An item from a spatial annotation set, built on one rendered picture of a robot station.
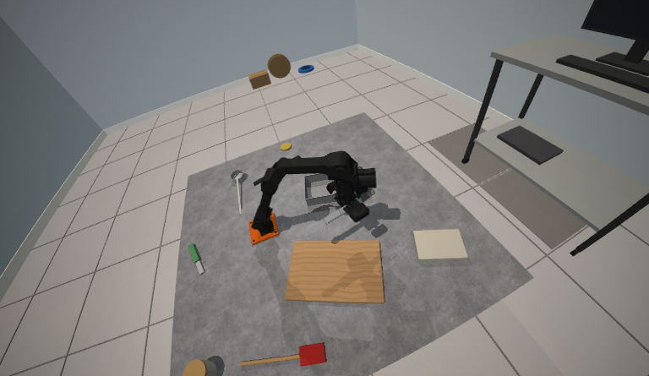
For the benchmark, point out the grey rectangular tin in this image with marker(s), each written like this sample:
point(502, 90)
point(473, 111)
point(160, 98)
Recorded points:
point(316, 191)

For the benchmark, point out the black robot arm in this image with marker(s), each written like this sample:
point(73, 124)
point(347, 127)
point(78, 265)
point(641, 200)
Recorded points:
point(338, 166)

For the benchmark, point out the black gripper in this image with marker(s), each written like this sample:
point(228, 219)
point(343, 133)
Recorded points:
point(353, 208)

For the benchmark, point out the grey cylindrical jar with wooden lid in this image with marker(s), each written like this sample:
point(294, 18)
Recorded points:
point(200, 368)

